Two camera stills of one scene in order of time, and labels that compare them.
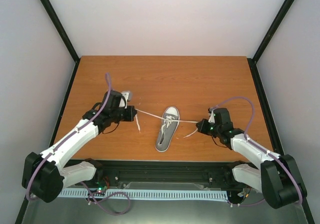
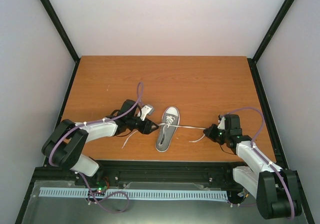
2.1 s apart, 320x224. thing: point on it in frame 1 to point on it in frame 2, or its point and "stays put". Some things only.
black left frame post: [49, 9] stays put
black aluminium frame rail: [110, 171] stays put
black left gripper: [131, 114] to [146, 129]
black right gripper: [202, 128] to [210, 132]
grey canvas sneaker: [170, 120] stays put
